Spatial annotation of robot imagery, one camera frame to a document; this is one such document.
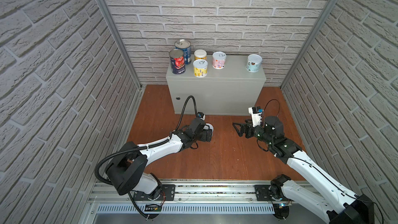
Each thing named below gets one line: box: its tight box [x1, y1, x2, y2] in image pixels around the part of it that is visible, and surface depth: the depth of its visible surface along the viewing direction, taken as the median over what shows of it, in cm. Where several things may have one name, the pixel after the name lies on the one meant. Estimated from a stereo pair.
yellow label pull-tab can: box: [192, 59, 209, 78], surface depth 76 cm
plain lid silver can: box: [245, 53, 263, 73], surface depth 79 cm
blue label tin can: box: [174, 39, 192, 66], surface depth 79 cm
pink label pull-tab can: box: [211, 51, 227, 70], surface depth 81 cm
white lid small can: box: [193, 49, 208, 61], surface depth 80 cm
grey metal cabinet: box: [165, 54, 267, 115], surface depth 83 cm
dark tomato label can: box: [168, 48, 186, 75], surface depth 74 cm
